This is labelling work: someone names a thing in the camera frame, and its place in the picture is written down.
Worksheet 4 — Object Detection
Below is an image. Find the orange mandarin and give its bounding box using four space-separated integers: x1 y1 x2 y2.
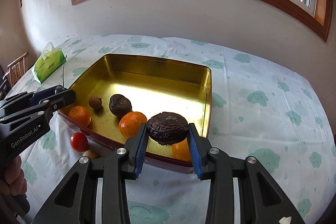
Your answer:
68 106 91 127
119 111 148 139
172 139 192 161

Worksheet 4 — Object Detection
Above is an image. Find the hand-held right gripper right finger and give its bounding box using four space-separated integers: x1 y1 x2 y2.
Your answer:
187 123 306 224

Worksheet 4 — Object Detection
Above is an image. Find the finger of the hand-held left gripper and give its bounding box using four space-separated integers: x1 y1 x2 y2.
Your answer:
0 89 76 135
0 85 65 112

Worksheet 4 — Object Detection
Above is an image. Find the wrinkled dark passion fruit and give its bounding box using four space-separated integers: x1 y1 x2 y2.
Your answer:
109 94 132 117
146 112 189 146

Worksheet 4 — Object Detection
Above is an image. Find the green tissue pack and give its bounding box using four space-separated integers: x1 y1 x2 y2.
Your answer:
31 42 67 84

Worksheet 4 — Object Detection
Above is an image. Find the brown longan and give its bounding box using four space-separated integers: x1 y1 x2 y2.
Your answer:
82 150 100 160
89 96 102 109

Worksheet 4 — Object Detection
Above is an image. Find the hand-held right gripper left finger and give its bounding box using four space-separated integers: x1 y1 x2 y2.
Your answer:
31 122 148 224

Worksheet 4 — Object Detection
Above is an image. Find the dark chair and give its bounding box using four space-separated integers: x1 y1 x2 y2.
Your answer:
0 65 11 98

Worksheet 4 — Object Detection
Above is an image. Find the red and gold tin box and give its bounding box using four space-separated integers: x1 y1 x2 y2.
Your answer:
57 53 212 174

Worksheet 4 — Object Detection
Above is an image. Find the person's left hand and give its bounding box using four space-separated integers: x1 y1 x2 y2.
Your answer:
0 156 27 195

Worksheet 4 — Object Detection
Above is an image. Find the wooden chair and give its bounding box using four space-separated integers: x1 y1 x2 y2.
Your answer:
7 52 29 83

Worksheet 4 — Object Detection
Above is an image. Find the cloud print tablecloth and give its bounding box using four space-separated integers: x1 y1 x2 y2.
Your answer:
5 34 336 224

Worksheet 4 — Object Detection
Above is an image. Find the red tomato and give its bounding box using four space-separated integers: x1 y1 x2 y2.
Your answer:
70 132 89 152

